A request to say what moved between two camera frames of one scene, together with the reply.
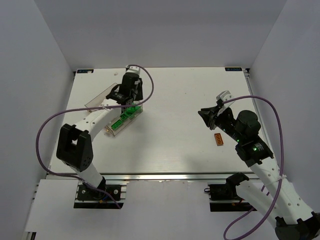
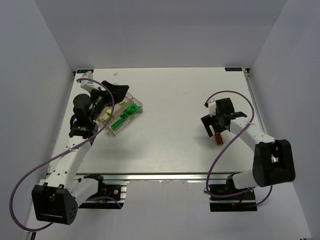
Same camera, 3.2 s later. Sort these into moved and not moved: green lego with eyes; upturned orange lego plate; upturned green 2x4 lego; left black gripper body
Moved: left black gripper body
Not moved: upturned green 2x4 lego; green lego with eyes; upturned orange lego plate
